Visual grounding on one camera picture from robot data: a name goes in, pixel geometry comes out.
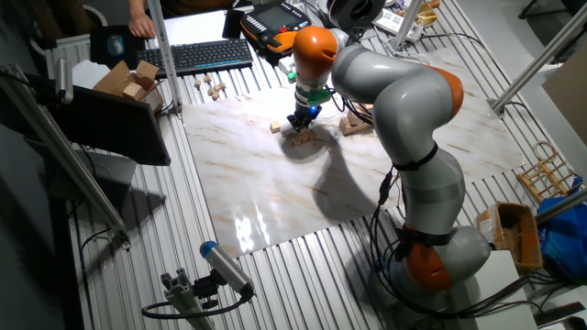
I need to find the black monitor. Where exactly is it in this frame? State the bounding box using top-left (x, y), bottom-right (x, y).
top-left (45, 84), bottom-right (172, 167)

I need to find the black round spool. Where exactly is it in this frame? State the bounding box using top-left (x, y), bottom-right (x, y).
top-left (326, 0), bottom-right (387, 32)

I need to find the brown cardboard sheet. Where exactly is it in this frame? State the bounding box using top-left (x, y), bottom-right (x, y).
top-left (542, 45), bottom-right (587, 148)

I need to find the gold coloured object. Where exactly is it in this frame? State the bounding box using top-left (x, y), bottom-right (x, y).
top-left (415, 2), bottom-right (440, 28)

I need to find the black phone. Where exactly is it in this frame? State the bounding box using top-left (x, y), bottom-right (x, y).
top-left (221, 8), bottom-right (245, 40)

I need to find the open cardboard box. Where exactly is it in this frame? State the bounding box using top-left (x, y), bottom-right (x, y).
top-left (93, 59), bottom-right (165, 114)

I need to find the white power strip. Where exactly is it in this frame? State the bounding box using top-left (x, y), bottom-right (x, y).
top-left (371, 7), bottom-right (424, 43)

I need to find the blue bag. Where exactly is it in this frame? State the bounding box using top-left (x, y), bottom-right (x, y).
top-left (537, 176), bottom-right (587, 283)

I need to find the silver camera blue cap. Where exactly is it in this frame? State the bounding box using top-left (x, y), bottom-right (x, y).
top-left (199, 240), bottom-right (256, 297)

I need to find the person's bare hand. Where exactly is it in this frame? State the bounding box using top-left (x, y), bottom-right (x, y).
top-left (127, 12), bottom-right (157, 39)

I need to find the wooden rack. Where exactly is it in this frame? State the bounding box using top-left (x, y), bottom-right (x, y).
top-left (516, 140), bottom-right (583, 205)

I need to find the short aluminium profile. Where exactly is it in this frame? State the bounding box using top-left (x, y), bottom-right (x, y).
top-left (160, 268), bottom-right (216, 330)

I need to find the black computer keyboard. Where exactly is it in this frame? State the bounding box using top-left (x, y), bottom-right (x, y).
top-left (136, 38), bottom-right (254, 80)

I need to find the orange black teach pendant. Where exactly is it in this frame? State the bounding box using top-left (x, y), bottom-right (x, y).
top-left (238, 1), bottom-right (313, 55)

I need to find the black camera clamp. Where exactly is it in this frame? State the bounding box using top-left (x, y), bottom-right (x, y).
top-left (192, 269), bottom-right (226, 311)

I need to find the marble pattern sheet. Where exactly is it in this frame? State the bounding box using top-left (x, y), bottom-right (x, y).
top-left (182, 45), bottom-right (526, 259)

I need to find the aluminium frame post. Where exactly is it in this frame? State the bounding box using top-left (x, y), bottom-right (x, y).
top-left (488, 2), bottom-right (587, 119)
top-left (392, 0), bottom-right (426, 50)
top-left (534, 187), bottom-right (587, 226)
top-left (146, 0), bottom-right (183, 118)

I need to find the black mouse pad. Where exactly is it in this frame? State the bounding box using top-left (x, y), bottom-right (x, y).
top-left (89, 25), bottom-right (148, 70)

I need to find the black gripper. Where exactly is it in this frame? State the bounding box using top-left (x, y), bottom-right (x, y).
top-left (287, 101), bottom-right (323, 135)

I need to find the grey computer mouse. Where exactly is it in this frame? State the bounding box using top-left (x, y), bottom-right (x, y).
top-left (106, 35), bottom-right (126, 57)

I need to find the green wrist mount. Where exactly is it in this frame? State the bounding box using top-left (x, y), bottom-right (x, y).
top-left (286, 71), bottom-right (332, 105)

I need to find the aluminium frame beam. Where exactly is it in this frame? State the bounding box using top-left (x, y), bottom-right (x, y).
top-left (0, 63), bottom-right (134, 251)

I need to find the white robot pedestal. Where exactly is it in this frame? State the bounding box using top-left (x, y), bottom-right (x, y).
top-left (451, 249), bottom-right (540, 330)

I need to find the orange cardboard box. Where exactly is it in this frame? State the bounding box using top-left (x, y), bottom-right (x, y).
top-left (476, 201), bottom-right (545, 275)

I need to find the black camera cable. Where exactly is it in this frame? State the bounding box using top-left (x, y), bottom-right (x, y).
top-left (140, 292), bottom-right (253, 321)

